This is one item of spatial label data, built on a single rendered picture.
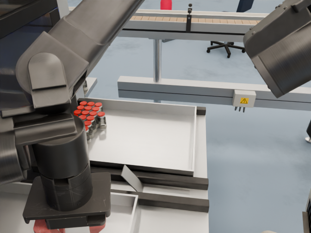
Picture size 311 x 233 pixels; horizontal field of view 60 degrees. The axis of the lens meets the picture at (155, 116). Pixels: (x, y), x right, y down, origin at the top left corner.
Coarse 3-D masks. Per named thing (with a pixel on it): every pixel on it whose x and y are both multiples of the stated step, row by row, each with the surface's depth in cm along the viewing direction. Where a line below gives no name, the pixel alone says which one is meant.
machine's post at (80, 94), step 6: (60, 0) 69; (66, 0) 72; (60, 6) 69; (66, 6) 72; (60, 12) 69; (66, 12) 73; (60, 18) 70; (78, 90) 85; (78, 96) 85; (72, 102) 85
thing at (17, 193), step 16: (0, 192) 57; (16, 192) 57; (112, 192) 53; (0, 208) 54; (16, 208) 54; (112, 208) 54; (128, 208) 54; (0, 224) 51; (16, 224) 51; (32, 224) 51; (112, 224) 51; (128, 224) 51
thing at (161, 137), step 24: (120, 120) 79; (144, 120) 79; (168, 120) 79; (192, 120) 79; (96, 144) 70; (120, 144) 70; (144, 144) 70; (168, 144) 70; (192, 144) 70; (120, 168) 61; (144, 168) 60; (168, 168) 59; (192, 168) 59
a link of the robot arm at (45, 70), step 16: (32, 64) 26; (48, 64) 27; (32, 80) 26; (48, 80) 26; (64, 80) 27; (32, 96) 26; (48, 96) 27; (64, 96) 27; (0, 112) 27; (16, 112) 27; (32, 112) 28; (48, 112) 29; (64, 112) 31; (0, 128) 27; (0, 144) 26; (0, 160) 26; (16, 160) 26; (0, 176) 26; (16, 176) 27
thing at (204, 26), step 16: (144, 16) 151; (160, 16) 143; (176, 16) 142; (192, 16) 141; (208, 16) 140; (224, 16) 138; (240, 16) 138; (256, 16) 137; (128, 32) 148; (144, 32) 146; (160, 32) 145; (176, 32) 144; (192, 32) 143; (208, 32) 142; (224, 32) 141; (240, 32) 140
